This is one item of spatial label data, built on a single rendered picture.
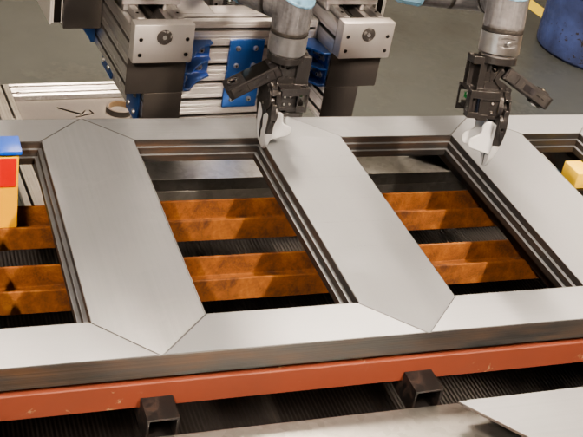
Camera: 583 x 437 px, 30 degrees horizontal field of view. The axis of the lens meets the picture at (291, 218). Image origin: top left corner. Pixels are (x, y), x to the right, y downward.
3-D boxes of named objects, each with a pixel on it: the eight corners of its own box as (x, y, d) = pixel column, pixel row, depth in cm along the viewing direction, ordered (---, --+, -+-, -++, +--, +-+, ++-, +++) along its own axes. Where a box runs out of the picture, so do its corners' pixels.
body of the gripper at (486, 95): (453, 110, 206) (465, 48, 202) (495, 114, 208) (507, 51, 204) (467, 121, 199) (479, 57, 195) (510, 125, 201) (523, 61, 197)
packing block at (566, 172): (592, 188, 247) (597, 173, 245) (573, 188, 246) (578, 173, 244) (578, 174, 252) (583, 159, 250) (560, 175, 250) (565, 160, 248)
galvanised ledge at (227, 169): (580, 178, 279) (584, 167, 277) (69, 194, 233) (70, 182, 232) (542, 140, 294) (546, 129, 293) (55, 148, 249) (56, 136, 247)
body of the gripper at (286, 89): (305, 116, 217) (316, 61, 211) (265, 116, 214) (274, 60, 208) (293, 98, 223) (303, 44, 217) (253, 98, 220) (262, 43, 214)
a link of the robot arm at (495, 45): (514, 29, 202) (530, 38, 195) (508, 53, 204) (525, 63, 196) (475, 25, 201) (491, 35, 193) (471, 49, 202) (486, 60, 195)
